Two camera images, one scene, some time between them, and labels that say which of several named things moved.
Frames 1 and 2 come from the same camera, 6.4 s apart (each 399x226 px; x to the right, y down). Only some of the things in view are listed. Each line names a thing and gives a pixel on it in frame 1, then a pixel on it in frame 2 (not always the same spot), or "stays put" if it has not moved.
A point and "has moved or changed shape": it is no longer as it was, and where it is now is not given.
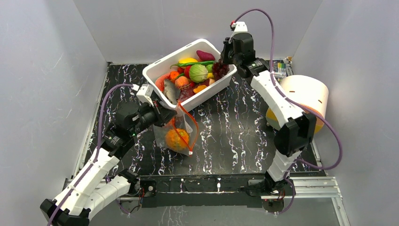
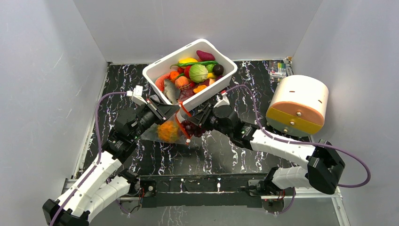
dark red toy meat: x=186 y=92 stays put
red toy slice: x=160 y=81 stays put
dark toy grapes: x=219 y=69 to x=197 y=131
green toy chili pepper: x=192 y=63 stays put
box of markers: x=279 y=68 stays put
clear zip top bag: x=180 y=135 has moved or changed shape
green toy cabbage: x=198 y=73 stays put
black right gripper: x=227 y=51 to x=202 y=116
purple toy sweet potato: x=204 y=56 stays put
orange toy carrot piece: x=173 y=75 stays put
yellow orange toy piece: x=199 y=88 stays put
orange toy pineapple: x=177 y=139 to x=167 y=131
